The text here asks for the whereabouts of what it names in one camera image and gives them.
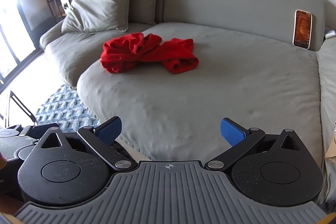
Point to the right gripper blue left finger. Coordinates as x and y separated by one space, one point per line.
99 139

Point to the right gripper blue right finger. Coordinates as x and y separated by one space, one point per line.
242 141

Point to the red long-sleeve garment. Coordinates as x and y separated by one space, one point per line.
126 52

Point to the black metal stand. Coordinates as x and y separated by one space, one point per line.
14 112

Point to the blue white patterned rug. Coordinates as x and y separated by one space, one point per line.
65 108

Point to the grey-green round sofa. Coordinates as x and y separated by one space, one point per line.
248 71

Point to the front grey-green pillow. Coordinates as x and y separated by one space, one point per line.
92 16

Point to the smartphone in white case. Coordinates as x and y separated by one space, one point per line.
303 21

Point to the white charger block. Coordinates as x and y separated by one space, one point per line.
329 34

